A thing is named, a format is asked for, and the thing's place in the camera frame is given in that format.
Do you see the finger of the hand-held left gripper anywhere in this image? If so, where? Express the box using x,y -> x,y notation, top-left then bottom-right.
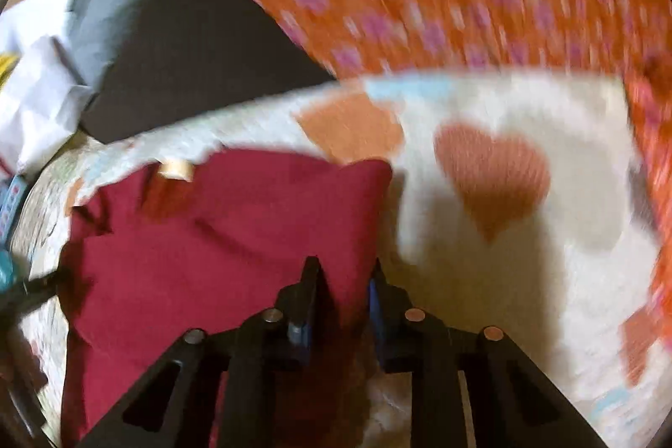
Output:
0,264 -> 71,317

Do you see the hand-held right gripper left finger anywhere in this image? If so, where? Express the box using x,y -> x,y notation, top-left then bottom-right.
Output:
79,256 -> 322,448

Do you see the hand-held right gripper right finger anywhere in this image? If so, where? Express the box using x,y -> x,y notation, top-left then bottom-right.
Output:
370,259 -> 610,448

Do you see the dark red garment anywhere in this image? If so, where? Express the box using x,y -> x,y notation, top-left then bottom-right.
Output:
59,148 -> 394,448

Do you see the white heart print blanket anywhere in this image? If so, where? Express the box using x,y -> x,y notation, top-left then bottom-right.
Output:
10,69 -> 663,448

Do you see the white cloth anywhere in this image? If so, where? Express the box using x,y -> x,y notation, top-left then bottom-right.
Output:
0,0 -> 94,176

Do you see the black cloth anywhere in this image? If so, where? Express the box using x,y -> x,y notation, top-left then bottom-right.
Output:
79,0 -> 337,145

